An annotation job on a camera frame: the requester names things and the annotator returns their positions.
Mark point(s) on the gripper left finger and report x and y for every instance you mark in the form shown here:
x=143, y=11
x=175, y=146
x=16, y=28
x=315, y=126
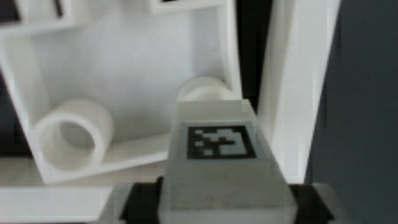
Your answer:
x=132, y=205

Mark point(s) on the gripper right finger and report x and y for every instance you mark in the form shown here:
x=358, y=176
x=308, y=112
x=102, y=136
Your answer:
x=317, y=202

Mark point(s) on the white tagged chair leg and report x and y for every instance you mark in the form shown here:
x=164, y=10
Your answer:
x=224, y=187

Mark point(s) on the white chair seat panel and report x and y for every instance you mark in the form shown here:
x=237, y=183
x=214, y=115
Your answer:
x=105, y=59

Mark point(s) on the white fence wall rail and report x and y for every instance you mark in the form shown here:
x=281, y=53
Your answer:
x=299, y=41

